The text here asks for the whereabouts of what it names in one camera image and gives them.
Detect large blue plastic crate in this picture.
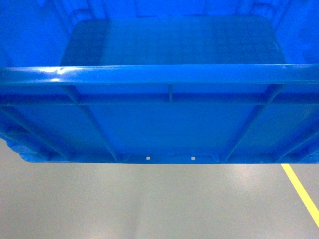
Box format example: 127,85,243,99
0,0,319,164

